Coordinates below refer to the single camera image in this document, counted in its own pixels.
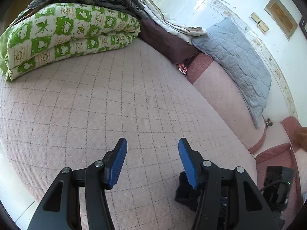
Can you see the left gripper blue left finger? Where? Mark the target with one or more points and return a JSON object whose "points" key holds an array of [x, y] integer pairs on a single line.
{"points": [[60, 206]]}

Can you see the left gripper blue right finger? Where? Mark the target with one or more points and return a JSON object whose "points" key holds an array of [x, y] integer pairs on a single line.
{"points": [[229, 199]]}

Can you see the black pants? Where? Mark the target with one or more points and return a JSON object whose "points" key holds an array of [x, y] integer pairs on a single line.
{"points": [[186, 195]]}

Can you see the red pink headboard cushion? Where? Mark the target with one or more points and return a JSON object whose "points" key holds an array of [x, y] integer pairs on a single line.
{"points": [[289, 155]]}

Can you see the brown cloth on headboard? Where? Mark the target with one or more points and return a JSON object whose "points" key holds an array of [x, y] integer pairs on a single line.
{"points": [[301, 137]]}

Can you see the small black bow ornament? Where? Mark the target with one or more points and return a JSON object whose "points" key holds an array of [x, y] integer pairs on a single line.
{"points": [[268, 122]]}

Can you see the pink bolster pillow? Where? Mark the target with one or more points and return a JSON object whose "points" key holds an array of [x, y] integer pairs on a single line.
{"points": [[216, 86]]}

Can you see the red patterned small item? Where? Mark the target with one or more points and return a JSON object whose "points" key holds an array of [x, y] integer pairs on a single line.
{"points": [[182, 68]]}

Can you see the grey quilted blanket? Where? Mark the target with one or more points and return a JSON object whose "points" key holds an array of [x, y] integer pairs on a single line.
{"points": [[229, 47]]}

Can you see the dark maroon folded cloth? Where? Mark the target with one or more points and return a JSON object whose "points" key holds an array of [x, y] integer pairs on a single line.
{"points": [[172, 47]]}

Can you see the cream folded cloth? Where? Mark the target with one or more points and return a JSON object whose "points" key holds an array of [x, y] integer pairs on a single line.
{"points": [[182, 31]]}

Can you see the green patterned folded quilt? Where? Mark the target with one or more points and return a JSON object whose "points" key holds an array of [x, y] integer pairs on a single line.
{"points": [[61, 31]]}

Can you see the beige wall switch plates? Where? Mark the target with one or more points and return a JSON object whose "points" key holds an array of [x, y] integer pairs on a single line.
{"points": [[260, 24]]}

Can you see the gold framed wall picture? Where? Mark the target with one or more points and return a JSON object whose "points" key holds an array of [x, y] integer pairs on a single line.
{"points": [[282, 17]]}

